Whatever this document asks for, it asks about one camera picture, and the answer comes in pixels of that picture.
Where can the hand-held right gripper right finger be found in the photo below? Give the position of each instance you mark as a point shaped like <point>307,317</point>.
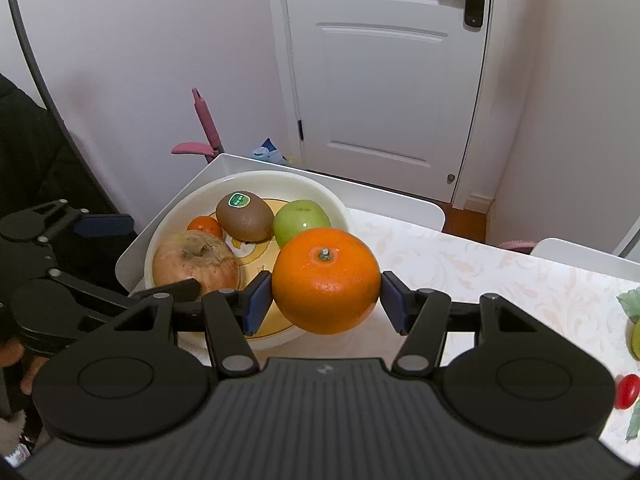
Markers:
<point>395,305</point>

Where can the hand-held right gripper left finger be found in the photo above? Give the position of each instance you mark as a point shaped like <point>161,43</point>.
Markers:
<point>257,305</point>

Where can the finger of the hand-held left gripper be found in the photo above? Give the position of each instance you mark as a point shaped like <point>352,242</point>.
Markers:
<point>107,226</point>
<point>165,292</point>

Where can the red-yellow apple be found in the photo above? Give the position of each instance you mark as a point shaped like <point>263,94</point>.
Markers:
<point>195,260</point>

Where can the large orange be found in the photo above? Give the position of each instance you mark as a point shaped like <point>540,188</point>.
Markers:
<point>325,285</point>

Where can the small mandarin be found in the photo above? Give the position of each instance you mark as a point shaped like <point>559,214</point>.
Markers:
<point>205,227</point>

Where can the brown kiwi with green sticker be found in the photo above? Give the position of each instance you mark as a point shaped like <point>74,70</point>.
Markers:
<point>245,220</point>

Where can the green apple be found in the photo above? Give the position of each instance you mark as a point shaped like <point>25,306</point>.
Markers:
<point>636,340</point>
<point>300,222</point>

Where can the yellow cartoon print plate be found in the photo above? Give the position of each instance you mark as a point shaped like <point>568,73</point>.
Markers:
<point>310,194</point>

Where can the person's left hand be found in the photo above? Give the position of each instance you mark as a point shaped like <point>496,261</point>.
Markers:
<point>22,367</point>

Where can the black jacket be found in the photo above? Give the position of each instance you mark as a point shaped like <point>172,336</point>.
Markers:
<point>35,160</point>

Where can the white table with raised rim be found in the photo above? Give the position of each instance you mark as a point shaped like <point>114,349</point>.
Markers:
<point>410,205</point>

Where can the floral tablecloth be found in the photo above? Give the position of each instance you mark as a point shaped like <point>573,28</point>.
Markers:
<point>500,280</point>

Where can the pink stool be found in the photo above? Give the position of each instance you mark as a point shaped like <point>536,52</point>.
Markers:
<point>205,120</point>

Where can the black metal pole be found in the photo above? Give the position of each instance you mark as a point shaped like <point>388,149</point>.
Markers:
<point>35,60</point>

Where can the white panel door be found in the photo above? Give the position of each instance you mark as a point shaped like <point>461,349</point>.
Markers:
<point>380,85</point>

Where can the oblong cherry tomato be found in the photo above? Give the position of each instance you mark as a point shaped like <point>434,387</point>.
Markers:
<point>626,391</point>

